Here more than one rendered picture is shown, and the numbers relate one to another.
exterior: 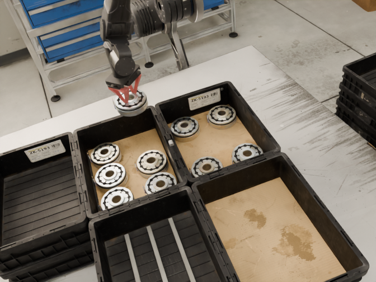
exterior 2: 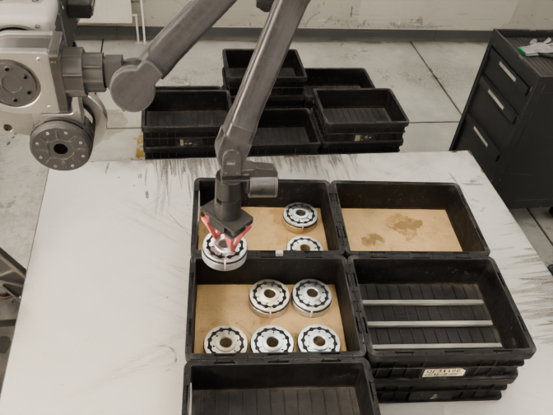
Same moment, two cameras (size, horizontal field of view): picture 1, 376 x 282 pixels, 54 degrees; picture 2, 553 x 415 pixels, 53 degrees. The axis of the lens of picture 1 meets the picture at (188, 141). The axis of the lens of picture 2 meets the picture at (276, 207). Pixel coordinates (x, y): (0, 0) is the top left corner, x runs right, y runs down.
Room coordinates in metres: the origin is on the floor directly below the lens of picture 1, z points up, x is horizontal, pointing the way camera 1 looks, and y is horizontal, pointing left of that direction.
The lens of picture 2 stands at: (0.81, 1.02, 1.98)
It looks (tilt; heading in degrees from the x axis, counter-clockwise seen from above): 43 degrees down; 273
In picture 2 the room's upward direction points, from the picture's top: 7 degrees clockwise
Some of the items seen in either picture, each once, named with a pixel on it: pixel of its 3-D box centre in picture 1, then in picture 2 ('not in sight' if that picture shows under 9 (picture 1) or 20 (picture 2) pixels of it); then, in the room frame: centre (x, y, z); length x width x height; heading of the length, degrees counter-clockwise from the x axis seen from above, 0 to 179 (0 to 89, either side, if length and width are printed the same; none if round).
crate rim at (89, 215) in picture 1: (125, 156); (272, 305); (0.83, 0.21, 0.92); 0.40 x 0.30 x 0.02; 12
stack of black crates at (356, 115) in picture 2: not in sight; (351, 143); (0.59, -1.27, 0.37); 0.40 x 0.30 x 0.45; 17
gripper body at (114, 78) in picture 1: (121, 67); (227, 206); (0.96, 0.16, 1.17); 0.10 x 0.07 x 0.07; 146
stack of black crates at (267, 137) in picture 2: not in sight; (271, 154); (0.97, -1.16, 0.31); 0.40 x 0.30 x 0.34; 16
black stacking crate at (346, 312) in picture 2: (129, 167); (271, 317); (0.83, 0.21, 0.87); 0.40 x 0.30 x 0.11; 12
